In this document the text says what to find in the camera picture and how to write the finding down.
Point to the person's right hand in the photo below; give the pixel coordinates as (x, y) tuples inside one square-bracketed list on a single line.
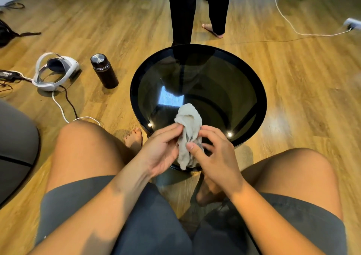
[(221, 164)]

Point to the person's left hand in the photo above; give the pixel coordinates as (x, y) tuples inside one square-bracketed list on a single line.
[(159, 153)]

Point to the person's left thumb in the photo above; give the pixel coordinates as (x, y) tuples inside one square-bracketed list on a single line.
[(169, 130)]

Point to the person's right thumb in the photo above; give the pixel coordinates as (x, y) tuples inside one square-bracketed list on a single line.
[(196, 150)]

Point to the grey sock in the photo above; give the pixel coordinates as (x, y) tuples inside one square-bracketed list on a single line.
[(189, 119)]

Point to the person's left forearm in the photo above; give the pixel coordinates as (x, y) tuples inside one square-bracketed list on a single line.
[(107, 206)]

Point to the person's right forearm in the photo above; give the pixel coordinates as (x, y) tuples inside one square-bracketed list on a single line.
[(265, 223)]

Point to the round black glass table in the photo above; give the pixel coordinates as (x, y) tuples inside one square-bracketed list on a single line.
[(225, 88)]

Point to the black thermos bottle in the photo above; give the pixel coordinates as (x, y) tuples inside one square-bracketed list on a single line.
[(105, 73)]

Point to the person's left leg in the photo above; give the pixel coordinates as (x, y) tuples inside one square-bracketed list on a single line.
[(84, 150)]

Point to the person's leg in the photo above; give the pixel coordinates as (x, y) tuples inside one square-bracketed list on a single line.
[(84, 150), (296, 175)]

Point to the grey shorts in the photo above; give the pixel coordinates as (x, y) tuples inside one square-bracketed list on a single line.
[(152, 229)]

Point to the person's right leg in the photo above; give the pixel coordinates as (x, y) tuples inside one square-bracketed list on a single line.
[(296, 175)]

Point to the white headset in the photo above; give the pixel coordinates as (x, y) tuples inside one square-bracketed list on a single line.
[(48, 84)]

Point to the grey cushion seat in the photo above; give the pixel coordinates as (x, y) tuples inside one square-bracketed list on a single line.
[(17, 150)]

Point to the black power device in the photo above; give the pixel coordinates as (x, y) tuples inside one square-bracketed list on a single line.
[(8, 75)]

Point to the black bag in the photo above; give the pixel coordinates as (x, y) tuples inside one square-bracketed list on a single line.
[(4, 33)]

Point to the white power adapter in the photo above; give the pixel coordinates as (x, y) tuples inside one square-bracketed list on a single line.
[(352, 23)]

